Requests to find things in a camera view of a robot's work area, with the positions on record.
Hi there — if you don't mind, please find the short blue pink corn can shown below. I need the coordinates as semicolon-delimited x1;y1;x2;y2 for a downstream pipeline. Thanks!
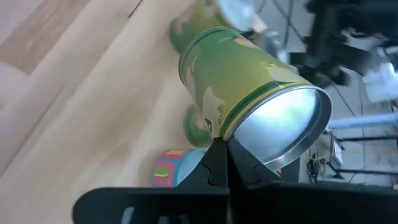
151;148;208;189

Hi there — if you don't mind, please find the tall green orange-label can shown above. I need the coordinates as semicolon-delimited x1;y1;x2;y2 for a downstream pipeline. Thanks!
169;0;268;54

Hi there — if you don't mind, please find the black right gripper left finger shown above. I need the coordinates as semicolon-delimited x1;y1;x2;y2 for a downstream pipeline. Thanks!
73;137;229;224

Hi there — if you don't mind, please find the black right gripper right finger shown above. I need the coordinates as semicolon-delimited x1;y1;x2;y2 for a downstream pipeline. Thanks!
226;138;398;224

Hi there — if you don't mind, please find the black frame rolling desk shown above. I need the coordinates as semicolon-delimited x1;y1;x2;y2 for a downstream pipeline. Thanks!
326;133;398;181

